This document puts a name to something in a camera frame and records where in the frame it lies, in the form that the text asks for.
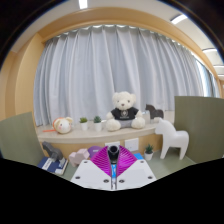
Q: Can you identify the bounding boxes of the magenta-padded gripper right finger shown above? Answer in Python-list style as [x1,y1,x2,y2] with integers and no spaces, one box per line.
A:
[114,145,157,191]

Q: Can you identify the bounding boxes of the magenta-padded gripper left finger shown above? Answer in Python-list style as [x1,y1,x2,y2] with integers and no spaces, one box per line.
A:
[70,145,114,191]

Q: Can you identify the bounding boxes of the small black charger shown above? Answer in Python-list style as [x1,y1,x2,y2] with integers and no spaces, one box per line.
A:
[107,144,120,165]

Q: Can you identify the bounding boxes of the small potted plant white pot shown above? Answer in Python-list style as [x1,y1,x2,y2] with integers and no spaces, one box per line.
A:
[143,143,155,162]
[92,115,103,132]
[78,116,89,132]

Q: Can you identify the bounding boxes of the beige window ledge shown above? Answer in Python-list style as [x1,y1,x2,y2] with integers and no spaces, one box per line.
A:
[35,119,168,145]

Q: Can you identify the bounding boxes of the dark grey horse figurine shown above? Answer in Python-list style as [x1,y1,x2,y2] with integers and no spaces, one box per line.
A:
[41,141,64,163]

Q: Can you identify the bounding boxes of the large white horse figurine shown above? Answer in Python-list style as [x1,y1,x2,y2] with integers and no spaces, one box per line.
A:
[154,117,190,161]

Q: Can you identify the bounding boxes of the round cream orange plush toy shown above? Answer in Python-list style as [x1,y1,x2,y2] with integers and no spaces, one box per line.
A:
[52,116,74,135]

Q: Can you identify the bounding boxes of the cream teddy bear black shirt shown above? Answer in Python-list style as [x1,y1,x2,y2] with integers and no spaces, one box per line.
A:
[105,91,147,132]

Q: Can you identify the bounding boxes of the black horse figurine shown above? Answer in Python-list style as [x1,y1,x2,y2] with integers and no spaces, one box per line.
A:
[144,103,165,121]

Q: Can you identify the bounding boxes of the green partition panel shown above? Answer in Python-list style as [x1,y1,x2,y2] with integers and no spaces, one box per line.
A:
[0,111,46,167]
[173,96,224,164]

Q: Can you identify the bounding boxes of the light grey curtain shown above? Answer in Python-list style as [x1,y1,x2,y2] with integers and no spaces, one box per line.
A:
[33,24,221,127]

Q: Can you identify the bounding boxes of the ceiling lights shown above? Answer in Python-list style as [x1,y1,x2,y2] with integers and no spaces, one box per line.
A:
[78,0,224,81]

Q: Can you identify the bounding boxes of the white wall socket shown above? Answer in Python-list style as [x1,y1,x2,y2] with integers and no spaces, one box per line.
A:
[104,141,121,148]
[124,137,140,153]

